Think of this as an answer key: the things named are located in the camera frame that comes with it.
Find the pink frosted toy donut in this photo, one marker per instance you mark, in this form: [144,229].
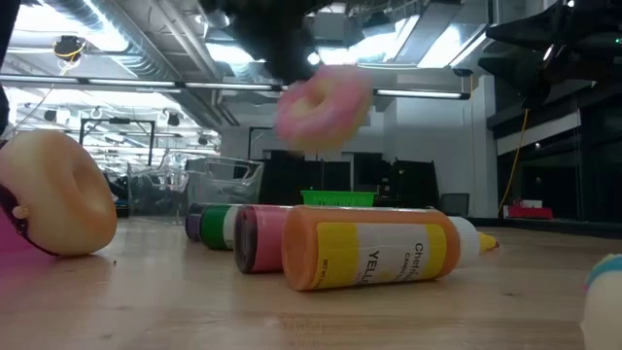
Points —
[340,121]

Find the red box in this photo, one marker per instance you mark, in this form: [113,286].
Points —
[529,212]

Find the clear plastic container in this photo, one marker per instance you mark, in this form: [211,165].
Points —
[228,182]

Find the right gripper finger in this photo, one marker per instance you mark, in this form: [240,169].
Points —
[539,73]
[573,29]

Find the green squeeze bottle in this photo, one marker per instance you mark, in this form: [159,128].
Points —
[214,228]

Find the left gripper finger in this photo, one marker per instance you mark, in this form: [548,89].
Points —
[286,63]

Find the black metal frame rig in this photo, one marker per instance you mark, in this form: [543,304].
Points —
[116,121]

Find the linear ceiling light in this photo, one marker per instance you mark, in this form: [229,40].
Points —
[418,93]
[131,83]

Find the chocolate frosted toy donut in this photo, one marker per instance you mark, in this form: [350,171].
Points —
[73,214]

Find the white toy with teal stripe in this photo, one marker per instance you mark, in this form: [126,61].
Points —
[605,311]

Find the black round ceiling device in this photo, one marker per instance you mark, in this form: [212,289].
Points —
[69,47]

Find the black cabinets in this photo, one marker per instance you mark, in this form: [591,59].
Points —
[413,185]

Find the red squeeze bottle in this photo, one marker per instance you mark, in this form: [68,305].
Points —
[265,238]

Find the orange squeeze bottle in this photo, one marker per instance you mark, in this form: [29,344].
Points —
[301,253]

